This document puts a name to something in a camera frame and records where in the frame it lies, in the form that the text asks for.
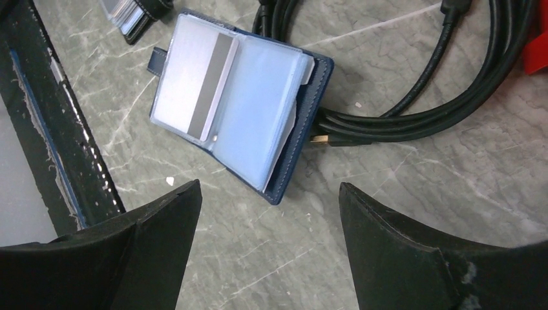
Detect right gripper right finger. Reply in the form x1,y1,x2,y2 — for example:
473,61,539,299
339,182,547,309

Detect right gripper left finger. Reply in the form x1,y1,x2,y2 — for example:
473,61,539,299
1,180,202,309

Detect blue card holder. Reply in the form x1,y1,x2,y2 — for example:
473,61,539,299
148,9,334,205

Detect white card grey stripe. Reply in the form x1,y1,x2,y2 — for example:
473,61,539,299
151,14,239,141

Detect open black card holder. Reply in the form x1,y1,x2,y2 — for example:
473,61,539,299
98,0,174,45

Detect red plastic bin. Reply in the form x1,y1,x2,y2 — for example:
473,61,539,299
522,0,547,75

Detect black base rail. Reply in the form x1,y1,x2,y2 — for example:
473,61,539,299
1,1,125,235

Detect coiled black cable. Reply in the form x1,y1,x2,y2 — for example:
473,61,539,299
251,0,538,149

